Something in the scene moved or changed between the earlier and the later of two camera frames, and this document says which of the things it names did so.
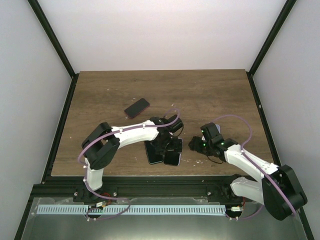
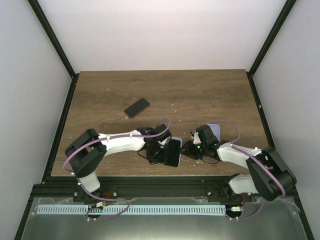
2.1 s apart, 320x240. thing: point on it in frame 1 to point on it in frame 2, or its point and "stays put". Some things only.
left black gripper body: (167, 144) to (154, 152)
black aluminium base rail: (122, 187) stays put
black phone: (171, 158) stays put
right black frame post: (288, 5) stays put
